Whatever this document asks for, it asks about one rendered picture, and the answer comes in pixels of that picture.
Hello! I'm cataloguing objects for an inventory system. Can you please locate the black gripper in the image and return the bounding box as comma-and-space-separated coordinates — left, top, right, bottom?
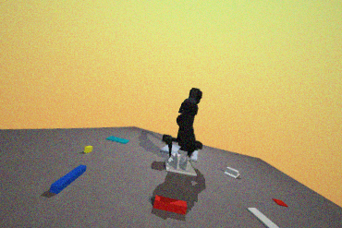
162, 127, 202, 158

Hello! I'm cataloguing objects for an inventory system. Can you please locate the red rectangular block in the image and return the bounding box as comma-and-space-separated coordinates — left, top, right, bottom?
153, 195, 188, 214

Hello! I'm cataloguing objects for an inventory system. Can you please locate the blue rectangular bar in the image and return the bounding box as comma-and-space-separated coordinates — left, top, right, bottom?
49, 165, 87, 194

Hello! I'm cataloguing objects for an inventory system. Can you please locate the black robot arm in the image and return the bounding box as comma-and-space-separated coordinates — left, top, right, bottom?
177, 88, 202, 152

